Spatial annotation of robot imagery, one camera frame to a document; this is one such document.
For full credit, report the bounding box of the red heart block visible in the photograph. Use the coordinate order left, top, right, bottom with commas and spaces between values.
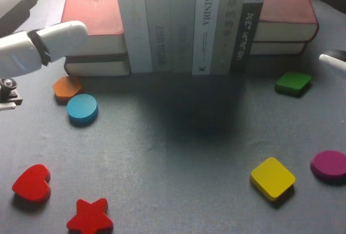
11, 164, 51, 204

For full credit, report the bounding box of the purple disc block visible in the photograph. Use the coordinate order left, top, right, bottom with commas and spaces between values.
309, 150, 346, 185

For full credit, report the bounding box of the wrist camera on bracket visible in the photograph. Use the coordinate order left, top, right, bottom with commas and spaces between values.
0, 78, 24, 112

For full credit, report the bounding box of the yellow rounded square block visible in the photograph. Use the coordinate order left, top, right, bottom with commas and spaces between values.
250, 157, 296, 202

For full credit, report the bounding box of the orange hexagon block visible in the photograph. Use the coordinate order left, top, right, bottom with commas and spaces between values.
52, 76, 84, 102

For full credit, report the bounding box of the red hardcover book with emblem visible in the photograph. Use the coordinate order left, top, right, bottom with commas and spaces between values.
61, 0, 128, 56

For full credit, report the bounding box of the white book with pale lettering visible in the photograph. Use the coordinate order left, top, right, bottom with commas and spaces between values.
112, 0, 154, 73

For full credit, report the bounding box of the dark-covered hardcover book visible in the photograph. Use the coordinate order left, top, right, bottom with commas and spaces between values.
64, 52, 132, 77

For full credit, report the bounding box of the grey book with dark lettering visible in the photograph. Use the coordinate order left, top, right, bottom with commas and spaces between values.
142, 0, 174, 73

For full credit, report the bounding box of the red star block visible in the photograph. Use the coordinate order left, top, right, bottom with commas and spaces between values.
66, 197, 114, 234

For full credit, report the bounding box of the grey book with Chinese lettering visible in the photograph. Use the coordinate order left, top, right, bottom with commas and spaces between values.
209, 0, 251, 74

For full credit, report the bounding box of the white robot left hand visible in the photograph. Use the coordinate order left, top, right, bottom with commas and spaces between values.
0, 0, 89, 79

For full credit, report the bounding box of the green rounded square block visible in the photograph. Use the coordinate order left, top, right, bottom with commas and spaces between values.
275, 71, 312, 97

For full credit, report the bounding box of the blue disc block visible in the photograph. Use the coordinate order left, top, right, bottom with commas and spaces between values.
66, 93, 99, 126

